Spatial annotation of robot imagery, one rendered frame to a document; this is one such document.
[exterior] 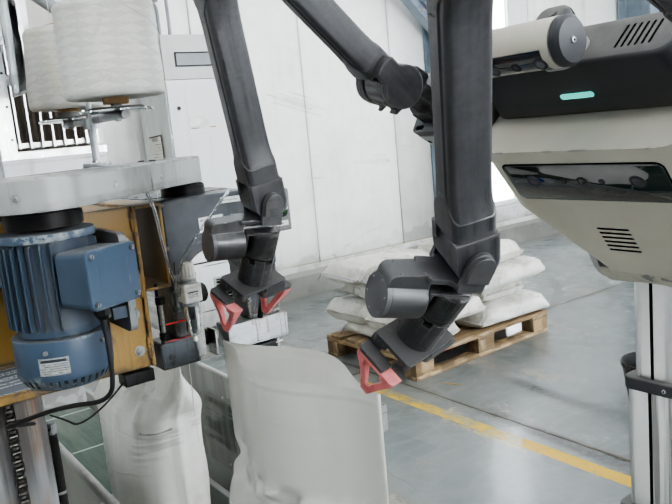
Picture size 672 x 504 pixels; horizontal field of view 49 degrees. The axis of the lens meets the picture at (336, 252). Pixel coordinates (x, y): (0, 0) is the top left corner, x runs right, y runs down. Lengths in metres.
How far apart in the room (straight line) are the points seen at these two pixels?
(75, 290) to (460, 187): 0.61
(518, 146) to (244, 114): 0.45
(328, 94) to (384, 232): 1.41
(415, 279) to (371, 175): 6.03
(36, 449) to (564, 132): 1.09
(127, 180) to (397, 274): 0.59
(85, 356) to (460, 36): 0.77
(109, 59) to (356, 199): 5.65
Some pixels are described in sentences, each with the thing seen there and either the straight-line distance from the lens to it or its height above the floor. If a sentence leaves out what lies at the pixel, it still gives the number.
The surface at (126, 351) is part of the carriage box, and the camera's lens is 1.47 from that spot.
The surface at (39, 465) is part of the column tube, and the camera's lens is 1.53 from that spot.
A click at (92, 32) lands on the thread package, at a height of 1.63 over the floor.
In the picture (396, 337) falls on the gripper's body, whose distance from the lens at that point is 0.97.
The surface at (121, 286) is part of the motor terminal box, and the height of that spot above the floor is 1.24.
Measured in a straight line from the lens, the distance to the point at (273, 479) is 1.32.
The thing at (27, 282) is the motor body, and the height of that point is 1.26.
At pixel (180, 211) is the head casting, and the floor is 1.31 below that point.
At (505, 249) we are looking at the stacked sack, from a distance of 4.81.
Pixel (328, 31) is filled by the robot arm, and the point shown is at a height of 1.60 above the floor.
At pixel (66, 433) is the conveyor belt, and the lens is 3.10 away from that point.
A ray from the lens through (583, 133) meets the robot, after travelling 1.20.
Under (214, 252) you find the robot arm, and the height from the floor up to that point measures 1.27.
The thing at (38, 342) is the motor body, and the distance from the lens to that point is 1.22.
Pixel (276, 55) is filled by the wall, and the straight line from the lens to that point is 6.37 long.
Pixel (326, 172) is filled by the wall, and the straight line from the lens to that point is 6.58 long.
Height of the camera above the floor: 1.45
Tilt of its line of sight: 10 degrees down
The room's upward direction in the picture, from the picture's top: 5 degrees counter-clockwise
